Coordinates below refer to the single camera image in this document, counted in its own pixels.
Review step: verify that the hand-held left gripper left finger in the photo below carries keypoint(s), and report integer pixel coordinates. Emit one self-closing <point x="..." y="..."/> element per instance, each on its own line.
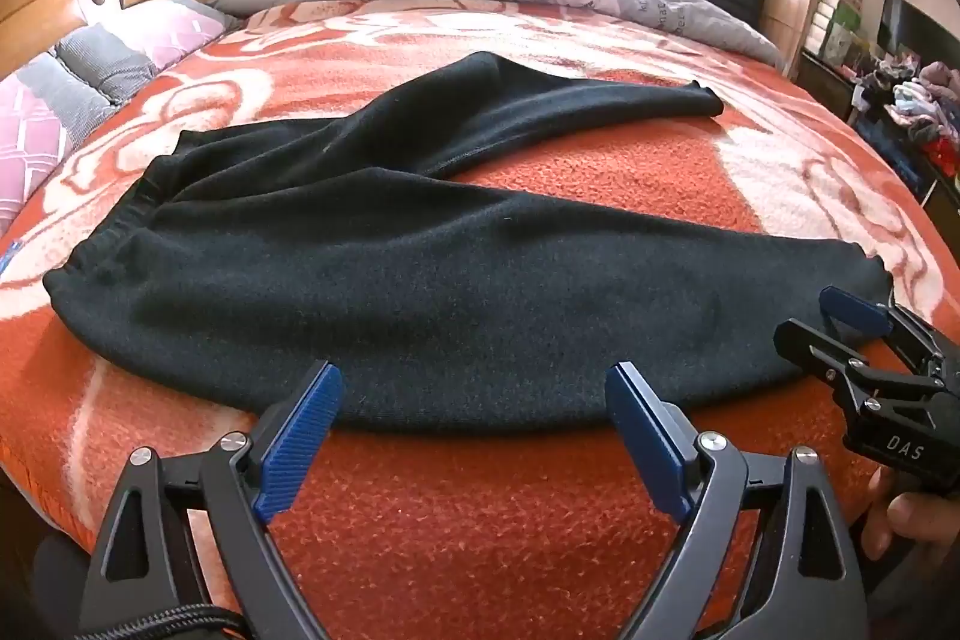
<point x="296" y="441"/>

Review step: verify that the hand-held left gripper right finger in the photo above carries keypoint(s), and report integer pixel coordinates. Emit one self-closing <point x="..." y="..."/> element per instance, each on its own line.
<point x="645" y="441"/>

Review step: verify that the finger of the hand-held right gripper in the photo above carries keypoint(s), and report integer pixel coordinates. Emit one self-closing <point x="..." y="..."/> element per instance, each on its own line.
<point x="855" y="314"/>
<point x="817" y="351"/>

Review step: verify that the black pants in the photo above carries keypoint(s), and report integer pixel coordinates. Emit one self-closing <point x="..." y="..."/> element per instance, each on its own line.
<point x="420" y="265"/>

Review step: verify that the person's right hand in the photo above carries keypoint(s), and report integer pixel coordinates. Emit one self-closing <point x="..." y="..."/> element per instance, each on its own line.
<point x="919" y="524"/>

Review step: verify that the dark television cabinet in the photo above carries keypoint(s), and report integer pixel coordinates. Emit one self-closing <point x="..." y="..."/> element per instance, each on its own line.
<point x="889" y="149"/>

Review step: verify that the orange floral blanket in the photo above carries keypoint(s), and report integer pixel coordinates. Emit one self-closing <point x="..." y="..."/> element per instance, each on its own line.
<point x="480" y="535"/>

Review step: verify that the pile of clothes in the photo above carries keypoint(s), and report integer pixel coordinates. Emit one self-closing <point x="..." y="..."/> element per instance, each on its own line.
<point x="919" y="100"/>

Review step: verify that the row of books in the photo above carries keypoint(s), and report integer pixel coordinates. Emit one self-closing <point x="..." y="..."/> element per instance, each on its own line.
<point x="840" y="25"/>

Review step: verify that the black television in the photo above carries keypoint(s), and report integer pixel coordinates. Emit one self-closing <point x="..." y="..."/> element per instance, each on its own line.
<point x="919" y="29"/>

